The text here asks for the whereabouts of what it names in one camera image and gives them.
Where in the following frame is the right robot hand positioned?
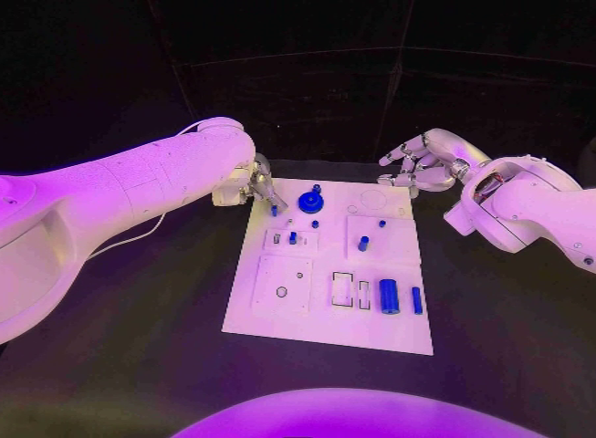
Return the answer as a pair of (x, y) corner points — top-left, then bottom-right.
(376, 128), (493, 200)

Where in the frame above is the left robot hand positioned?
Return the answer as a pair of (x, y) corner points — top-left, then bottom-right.
(246, 152), (290, 210)

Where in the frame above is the white task board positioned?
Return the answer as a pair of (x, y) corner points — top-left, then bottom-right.
(219, 176), (435, 357)

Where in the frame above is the blue gear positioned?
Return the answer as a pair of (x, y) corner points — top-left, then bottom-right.
(297, 183), (324, 214)

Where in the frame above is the thick blue cylinder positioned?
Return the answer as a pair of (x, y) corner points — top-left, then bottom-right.
(378, 278), (402, 316)

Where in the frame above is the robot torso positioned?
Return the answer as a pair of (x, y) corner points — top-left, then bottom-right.
(168, 387), (550, 438)

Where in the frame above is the white cable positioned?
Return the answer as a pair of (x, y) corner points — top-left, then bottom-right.
(85, 119), (218, 261)

